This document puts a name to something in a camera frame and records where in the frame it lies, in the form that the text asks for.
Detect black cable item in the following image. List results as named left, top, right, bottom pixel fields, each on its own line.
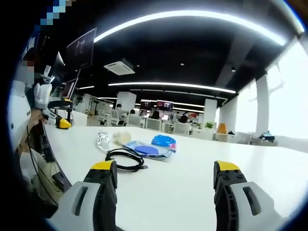
left=104, top=147, right=149, bottom=172

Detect white table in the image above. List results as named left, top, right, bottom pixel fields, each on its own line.
left=42, top=124, right=307, bottom=231

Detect large dark wall screen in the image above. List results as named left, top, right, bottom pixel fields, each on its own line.
left=65, top=27, right=97, bottom=70

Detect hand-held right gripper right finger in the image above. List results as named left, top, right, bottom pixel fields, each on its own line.
left=213, top=160, right=288, bottom=231

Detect blue plastic packet item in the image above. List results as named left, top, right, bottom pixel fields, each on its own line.
left=151, top=134, right=178, bottom=153

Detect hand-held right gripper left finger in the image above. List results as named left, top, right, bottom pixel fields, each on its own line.
left=51, top=160, right=118, bottom=231

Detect hanging display screens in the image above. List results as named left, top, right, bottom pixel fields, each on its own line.
left=140, top=100, right=174, bottom=112

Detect person's left hand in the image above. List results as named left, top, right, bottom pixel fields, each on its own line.
left=27, top=108, right=46, bottom=129

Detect clear bag with blue disc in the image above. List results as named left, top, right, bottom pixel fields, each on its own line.
left=122, top=139, right=173, bottom=161

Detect small black device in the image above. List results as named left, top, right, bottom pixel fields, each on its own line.
left=51, top=171, right=66, bottom=192

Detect thin black hanging cable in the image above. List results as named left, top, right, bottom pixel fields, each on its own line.
left=26, top=124, right=60, bottom=206

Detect pale round cup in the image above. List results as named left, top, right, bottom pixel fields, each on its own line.
left=112, top=130, right=132, bottom=145

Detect ceiling air conditioner unit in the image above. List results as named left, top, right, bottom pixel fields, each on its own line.
left=103, top=57, right=136, bottom=76

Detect desk monitor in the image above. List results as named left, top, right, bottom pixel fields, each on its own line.
left=62, top=77, right=79, bottom=101

